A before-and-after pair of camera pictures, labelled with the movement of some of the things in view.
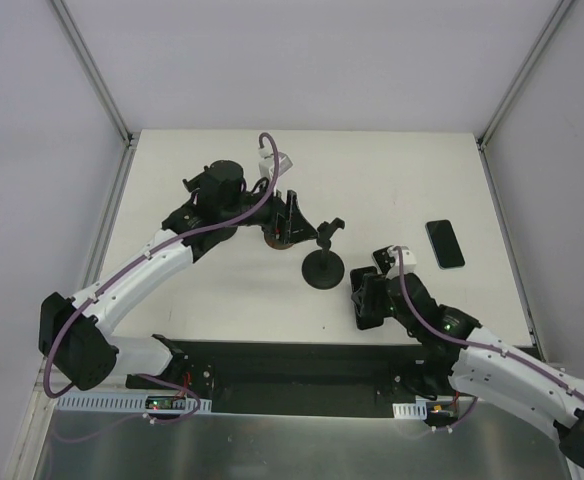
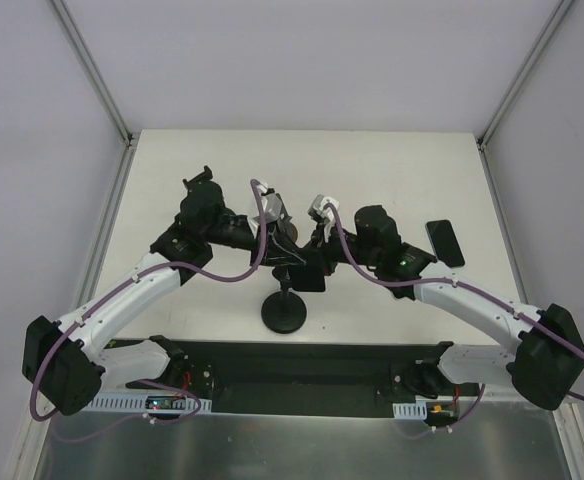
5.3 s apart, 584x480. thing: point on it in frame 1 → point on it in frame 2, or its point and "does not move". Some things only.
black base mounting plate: x=304 y=378 does not move
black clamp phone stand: x=199 y=182 does not move
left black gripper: x=291 y=218 → x=263 y=240
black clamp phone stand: x=323 y=269 → x=283 y=312
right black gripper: x=372 y=298 → x=325 y=248
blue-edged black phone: x=445 y=244 does not move
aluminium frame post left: x=131 y=140 does not move
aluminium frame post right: x=524 y=72 does not move
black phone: x=357 y=276 → x=309 y=276
